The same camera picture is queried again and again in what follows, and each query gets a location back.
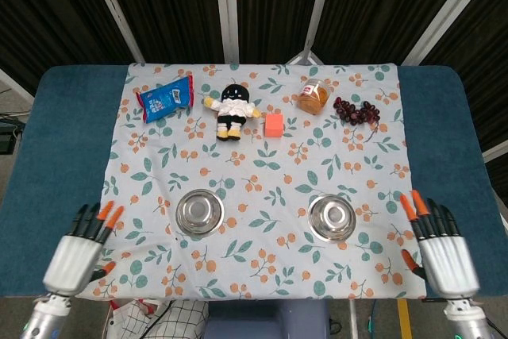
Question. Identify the left robot hand silver orange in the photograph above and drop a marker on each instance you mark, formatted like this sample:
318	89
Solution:
71	263

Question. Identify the right robot hand silver orange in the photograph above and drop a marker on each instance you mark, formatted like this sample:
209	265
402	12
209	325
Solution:
448	263

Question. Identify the stainless steel bowl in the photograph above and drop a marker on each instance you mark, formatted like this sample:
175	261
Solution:
200	212
332	216

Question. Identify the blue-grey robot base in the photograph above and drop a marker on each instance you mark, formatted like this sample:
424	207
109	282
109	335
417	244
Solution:
266	321

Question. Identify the white table leg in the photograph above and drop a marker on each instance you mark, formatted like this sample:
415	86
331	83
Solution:
353	319

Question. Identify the white black checkered bag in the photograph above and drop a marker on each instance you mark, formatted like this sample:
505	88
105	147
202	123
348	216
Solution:
174	321

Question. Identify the teal felt table cover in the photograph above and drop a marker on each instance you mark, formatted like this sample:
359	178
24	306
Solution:
63	136

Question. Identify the black box device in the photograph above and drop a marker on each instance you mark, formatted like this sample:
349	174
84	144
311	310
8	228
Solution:
6	136

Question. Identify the dark red grape bunch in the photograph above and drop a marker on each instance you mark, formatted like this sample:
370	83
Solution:
355	112

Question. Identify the blue snack bag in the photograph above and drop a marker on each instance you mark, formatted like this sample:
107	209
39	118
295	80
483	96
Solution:
166	100

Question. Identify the floral patterned tablecloth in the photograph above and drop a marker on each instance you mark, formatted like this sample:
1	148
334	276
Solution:
254	156

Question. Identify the clear jar with orange snacks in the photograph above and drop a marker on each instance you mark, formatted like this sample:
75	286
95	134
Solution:
314	97

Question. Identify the orange cube block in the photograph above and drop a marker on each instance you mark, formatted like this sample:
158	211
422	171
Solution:
274	125

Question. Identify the black white plush doll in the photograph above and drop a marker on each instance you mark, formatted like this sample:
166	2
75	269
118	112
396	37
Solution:
233	110

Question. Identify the white frame bar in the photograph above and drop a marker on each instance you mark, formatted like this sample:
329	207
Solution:
115	9
16	87
226	9
322	1
440	17
496	152

